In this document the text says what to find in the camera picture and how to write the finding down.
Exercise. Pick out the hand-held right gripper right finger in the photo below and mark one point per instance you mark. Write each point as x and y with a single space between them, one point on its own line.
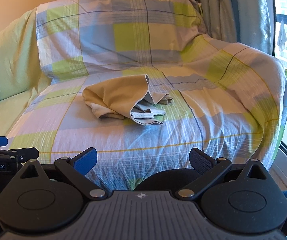
201 163

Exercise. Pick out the grey-green star curtain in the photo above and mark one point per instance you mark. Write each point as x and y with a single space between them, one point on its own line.
236 7

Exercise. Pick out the hanging grey garment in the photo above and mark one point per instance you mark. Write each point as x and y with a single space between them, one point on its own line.
282 36

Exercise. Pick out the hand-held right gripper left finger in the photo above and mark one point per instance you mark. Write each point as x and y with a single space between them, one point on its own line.
84 163

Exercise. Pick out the plaid sofa cover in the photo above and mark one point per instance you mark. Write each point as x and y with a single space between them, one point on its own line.
133 40

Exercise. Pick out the beige garment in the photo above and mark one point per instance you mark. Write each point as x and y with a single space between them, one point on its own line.
113 97

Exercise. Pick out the light green sofa cover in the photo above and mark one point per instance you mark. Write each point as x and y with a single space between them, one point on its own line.
11 62

